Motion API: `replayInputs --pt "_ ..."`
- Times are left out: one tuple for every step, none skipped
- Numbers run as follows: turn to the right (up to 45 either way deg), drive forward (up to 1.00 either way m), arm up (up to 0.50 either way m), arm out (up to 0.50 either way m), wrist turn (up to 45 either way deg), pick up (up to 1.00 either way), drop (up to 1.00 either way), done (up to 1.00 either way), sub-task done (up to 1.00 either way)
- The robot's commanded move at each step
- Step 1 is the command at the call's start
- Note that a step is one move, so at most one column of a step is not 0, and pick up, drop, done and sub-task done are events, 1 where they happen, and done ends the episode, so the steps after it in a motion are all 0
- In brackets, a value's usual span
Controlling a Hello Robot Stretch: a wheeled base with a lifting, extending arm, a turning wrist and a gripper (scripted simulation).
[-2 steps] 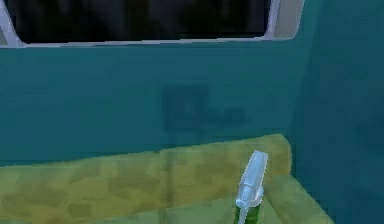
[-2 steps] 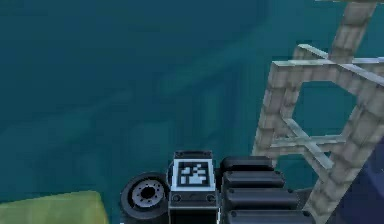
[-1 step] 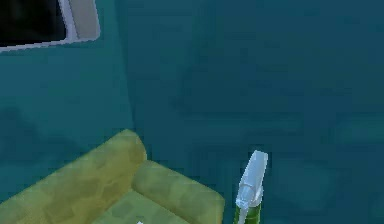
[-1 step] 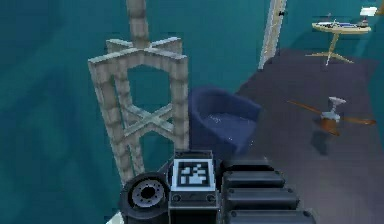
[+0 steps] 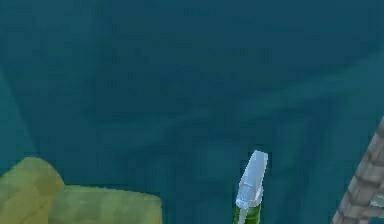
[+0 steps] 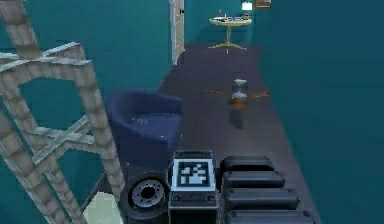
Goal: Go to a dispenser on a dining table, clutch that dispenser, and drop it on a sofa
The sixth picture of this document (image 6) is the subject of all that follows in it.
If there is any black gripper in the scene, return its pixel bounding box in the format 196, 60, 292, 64
118, 171, 172, 224

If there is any dark blue armchair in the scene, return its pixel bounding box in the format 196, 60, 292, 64
105, 88, 184, 171

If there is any grey wooden shelf frame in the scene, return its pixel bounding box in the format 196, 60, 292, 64
0, 0, 126, 224

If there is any round beige pedestal table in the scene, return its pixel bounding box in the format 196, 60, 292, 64
208, 13, 253, 52

